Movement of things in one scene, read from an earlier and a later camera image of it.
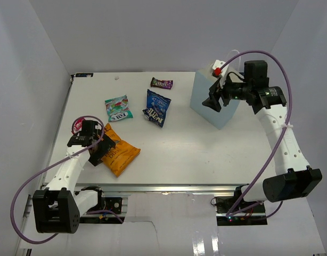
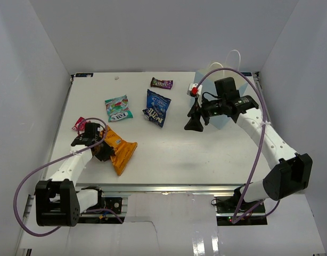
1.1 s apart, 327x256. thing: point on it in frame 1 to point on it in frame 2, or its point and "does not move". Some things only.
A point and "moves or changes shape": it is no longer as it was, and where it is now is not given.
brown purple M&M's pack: x=165 y=84 does not move
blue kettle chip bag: x=156 y=107 does not move
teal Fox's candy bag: x=117 y=109 does not move
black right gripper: x=213 y=101 to x=194 y=124
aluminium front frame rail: x=153 y=188 does not move
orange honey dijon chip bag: x=121 y=156 moves or changes shape
